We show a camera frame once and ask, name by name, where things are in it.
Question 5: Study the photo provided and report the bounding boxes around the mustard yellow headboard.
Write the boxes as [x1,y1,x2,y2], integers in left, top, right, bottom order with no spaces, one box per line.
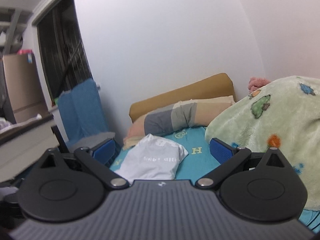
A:
[129,73,236,122]

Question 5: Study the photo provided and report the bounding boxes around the striped pillow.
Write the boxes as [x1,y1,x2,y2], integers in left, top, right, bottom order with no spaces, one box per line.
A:
[123,95,235,150]

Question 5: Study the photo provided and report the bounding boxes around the blue covered chair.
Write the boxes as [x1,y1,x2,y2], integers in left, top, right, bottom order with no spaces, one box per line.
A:
[57,79,120,153]

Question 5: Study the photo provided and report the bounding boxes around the white t-shirt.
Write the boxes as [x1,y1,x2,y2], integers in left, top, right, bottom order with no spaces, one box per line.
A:
[114,134,189,184]

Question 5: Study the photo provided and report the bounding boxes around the teal bed sheet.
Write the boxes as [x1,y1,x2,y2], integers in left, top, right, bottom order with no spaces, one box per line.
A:
[109,126,320,238]

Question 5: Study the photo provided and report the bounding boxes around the white black table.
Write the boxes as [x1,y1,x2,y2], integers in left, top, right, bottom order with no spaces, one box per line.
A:
[1,114,59,182]

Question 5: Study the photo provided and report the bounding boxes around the beige refrigerator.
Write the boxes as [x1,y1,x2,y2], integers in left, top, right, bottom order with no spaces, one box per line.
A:
[2,53,49,124]

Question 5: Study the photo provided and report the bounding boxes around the green fleece blanket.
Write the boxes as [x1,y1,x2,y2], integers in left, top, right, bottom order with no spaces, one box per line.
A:
[204,76,320,210]

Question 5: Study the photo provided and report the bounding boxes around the pink plush toy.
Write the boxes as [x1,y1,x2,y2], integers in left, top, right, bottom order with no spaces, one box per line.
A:
[248,77,271,93]

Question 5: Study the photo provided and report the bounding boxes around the dark window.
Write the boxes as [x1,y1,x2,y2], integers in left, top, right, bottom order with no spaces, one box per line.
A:
[36,0,92,106]

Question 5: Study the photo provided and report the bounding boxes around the grey shelf rack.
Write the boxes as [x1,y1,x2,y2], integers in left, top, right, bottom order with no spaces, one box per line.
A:
[1,7,33,56]

